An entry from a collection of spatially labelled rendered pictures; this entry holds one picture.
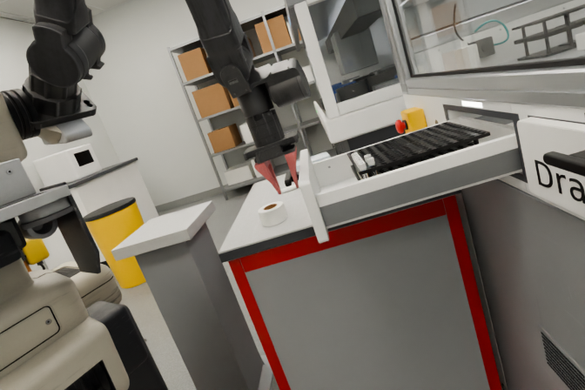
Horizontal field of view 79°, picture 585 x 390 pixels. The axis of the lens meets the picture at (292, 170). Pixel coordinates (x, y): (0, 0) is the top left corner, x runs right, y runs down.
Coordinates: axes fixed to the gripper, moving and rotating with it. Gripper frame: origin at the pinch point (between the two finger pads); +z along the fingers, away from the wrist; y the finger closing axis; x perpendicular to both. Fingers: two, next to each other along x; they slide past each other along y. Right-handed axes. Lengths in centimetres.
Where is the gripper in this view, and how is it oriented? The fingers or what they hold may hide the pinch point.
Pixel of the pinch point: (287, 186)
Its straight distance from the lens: 67.9
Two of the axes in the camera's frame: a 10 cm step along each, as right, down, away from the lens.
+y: 9.4, -3.3, -1.1
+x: 0.3, -2.4, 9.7
